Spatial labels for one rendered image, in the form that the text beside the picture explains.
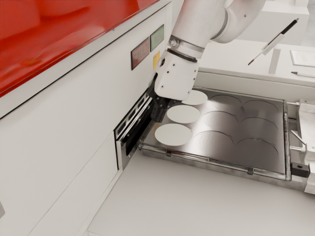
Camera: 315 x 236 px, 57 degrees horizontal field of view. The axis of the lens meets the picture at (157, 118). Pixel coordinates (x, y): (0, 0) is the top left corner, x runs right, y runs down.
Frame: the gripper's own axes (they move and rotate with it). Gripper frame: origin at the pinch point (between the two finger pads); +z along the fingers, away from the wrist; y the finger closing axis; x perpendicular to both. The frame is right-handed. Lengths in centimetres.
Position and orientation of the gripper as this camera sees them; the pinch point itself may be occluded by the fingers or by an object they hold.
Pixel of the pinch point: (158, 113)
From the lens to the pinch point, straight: 71.3
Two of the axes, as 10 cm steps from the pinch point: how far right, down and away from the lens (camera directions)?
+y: 7.8, 1.0, 6.2
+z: -3.6, 8.8, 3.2
